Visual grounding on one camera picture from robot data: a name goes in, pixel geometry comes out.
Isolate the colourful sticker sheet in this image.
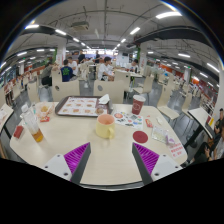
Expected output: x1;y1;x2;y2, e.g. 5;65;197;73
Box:
113;111;143;130

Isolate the food wrapper with fries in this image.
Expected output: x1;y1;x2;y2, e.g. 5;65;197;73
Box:
36;102;54;122

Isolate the red paper cup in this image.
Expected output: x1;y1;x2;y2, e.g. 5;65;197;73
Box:
132;95;146;115

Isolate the red small box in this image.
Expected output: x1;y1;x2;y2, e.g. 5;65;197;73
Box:
13;125;23;139

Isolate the clear plastic packet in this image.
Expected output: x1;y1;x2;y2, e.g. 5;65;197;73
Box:
152;126;168;143

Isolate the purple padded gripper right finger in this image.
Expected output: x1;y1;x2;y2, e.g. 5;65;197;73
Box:
132;143;182;185

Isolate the beige chair right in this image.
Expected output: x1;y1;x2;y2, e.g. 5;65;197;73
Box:
156;83;184;122

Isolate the seated person far right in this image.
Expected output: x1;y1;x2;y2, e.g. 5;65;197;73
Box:
193;109;224;161

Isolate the person in white shirt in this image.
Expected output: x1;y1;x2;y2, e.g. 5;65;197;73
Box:
98;57;114;81

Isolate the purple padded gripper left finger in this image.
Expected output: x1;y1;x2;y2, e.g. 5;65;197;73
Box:
43;143;91;185

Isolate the clear plastic drink bottle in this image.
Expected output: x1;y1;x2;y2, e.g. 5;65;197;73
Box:
21;104;43;142

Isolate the beige chair centre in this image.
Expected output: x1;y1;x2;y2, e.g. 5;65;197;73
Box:
93;80;124;104

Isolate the red round coaster lid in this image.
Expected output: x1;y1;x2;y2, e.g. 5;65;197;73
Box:
133;131;148;143

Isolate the white crumpled napkin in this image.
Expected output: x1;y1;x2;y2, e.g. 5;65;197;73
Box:
99;94;110;104

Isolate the yellow ceramic mug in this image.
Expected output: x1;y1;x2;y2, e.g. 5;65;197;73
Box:
96;114;115;139

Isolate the red white table sign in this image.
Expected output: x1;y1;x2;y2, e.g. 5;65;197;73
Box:
169;143;185;158

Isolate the red sauce packet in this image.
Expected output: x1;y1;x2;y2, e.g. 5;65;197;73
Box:
145;119;153;128

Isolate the beige chair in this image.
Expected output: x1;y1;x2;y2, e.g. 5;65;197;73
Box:
93;80;124;104
156;83;184;122
52;80;80;102

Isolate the person in blue shirt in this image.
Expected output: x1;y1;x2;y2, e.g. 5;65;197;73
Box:
61;59;73;82

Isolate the brown food tray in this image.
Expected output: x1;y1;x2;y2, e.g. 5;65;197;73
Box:
55;96;112;117

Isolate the beige chair left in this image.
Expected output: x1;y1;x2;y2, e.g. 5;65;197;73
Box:
52;80;80;102

